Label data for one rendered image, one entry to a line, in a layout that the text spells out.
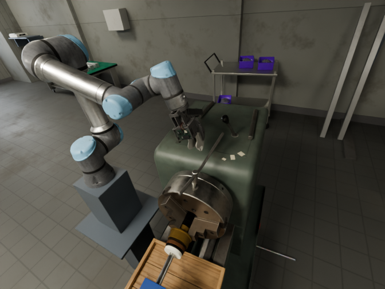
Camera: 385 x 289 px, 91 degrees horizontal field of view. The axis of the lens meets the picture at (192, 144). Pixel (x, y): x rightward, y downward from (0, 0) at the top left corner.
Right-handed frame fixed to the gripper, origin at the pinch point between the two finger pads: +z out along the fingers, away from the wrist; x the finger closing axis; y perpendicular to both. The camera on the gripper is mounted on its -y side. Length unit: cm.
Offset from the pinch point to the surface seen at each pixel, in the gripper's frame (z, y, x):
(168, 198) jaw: 9.7, 20.1, -10.6
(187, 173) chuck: 7.3, 8.2, -6.0
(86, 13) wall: -172, -334, -374
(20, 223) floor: 57, 35, -241
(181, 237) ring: 20.1, 28.8, -4.4
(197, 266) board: 44, 29, -7
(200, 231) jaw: 22.5, 24.0, 0.6
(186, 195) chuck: 9.1, 18.5, -2.2
